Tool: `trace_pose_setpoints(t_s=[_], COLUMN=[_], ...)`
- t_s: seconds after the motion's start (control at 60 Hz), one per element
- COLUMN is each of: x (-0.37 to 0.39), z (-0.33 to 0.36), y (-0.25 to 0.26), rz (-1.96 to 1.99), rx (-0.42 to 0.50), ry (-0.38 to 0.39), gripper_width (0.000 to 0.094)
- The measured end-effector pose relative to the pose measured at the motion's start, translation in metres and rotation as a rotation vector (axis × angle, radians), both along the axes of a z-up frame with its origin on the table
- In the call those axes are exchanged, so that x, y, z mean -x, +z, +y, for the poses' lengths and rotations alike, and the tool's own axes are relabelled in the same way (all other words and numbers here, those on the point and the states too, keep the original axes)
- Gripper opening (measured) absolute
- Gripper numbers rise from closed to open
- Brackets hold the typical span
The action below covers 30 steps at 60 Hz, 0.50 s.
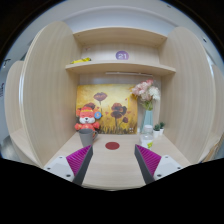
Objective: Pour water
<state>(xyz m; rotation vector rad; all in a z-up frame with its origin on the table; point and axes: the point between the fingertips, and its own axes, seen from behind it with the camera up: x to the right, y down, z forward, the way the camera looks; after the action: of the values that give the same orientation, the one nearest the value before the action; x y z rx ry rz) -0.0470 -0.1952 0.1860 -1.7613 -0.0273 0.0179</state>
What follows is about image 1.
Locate poppy flower painting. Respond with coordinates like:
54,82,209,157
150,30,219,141
76,84,138,134

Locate pink white flower bouquet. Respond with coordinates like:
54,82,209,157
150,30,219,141
132,79,161,111

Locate wooden desk hutch shelf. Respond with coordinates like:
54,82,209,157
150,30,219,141
3,21,224,168

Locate clear plastic water bottle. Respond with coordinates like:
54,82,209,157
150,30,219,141
140,125,153,149

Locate light blue vase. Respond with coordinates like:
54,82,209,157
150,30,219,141
141,110,153,131

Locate red round coaster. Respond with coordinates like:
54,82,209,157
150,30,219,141
105,142,120,150

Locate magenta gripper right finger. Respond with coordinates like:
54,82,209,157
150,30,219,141
134,145,161,184

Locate under-shelf light bar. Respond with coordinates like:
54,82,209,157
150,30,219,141
105,72,153,77

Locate grey mug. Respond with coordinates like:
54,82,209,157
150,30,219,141
79,129,98,147

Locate small potted plant left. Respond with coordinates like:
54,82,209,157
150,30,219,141
153,124,160,138

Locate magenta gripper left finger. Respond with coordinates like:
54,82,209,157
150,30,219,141
66,145,93,186

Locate red fox plush toy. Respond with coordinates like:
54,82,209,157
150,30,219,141
75,106,100,131

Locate purple number sticker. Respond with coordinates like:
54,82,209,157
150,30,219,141
116,51,129,60

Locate small potted plant right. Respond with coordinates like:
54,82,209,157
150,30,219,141
160,122,165,135

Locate small potted plant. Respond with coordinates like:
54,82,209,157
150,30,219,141
160,122,165,135
153,124,160,138

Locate yellow object on shelf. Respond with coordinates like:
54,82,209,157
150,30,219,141
70,57,91,64

